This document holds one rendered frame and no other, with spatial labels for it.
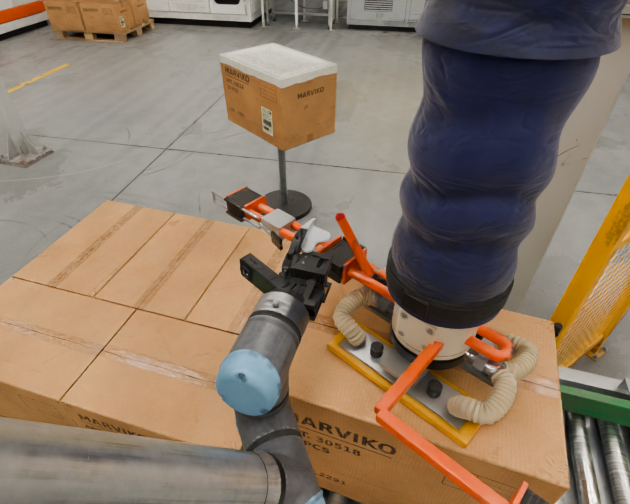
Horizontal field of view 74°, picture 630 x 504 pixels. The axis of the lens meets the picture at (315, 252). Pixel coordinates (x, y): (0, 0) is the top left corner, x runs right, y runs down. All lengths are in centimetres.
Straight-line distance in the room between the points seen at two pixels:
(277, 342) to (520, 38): 47
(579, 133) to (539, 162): 114
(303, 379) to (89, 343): 95
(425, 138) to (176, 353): 117
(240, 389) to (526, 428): 58
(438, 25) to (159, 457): 56
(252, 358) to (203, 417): 81
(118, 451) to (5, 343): 139
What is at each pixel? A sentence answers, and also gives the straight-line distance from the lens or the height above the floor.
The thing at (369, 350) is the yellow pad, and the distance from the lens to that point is 95.
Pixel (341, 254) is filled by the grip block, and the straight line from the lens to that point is 98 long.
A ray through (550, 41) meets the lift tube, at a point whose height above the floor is 162.
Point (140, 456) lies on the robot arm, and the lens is 49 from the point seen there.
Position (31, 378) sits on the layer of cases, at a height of 54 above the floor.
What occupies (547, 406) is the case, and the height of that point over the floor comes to 95.
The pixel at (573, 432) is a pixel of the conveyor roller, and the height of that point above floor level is 54.
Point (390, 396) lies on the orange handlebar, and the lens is 75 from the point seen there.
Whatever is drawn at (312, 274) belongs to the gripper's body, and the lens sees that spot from 72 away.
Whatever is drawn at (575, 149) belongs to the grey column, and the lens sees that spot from 177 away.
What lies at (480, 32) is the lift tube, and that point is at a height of 162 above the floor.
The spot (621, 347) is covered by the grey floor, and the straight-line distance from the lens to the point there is 266.
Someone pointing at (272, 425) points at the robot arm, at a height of 113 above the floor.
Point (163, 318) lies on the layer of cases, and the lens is 166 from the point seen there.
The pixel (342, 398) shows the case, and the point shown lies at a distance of 91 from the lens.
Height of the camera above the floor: 173
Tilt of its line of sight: 40 degrees down
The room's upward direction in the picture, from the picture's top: straight up
